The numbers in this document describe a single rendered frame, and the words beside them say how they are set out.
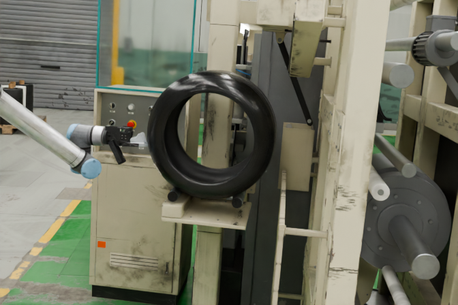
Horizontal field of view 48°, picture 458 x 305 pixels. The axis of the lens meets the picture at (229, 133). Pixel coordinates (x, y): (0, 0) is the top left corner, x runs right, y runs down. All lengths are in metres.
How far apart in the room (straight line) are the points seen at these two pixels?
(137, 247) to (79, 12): 8.75
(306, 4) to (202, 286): 1.60
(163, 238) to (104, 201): 0.41
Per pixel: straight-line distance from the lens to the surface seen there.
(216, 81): 2.13
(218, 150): 2.55
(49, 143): 2.22
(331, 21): 1.86
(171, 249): 3.10
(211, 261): 2.72
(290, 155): 2.46
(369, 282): 2.96
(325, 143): 2.47
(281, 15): 1.86
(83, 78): 11.48
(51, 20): 11.61
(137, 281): 3.23
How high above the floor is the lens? 1.55
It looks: 9 degrees down
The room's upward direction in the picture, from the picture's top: 4 degrees clockwise
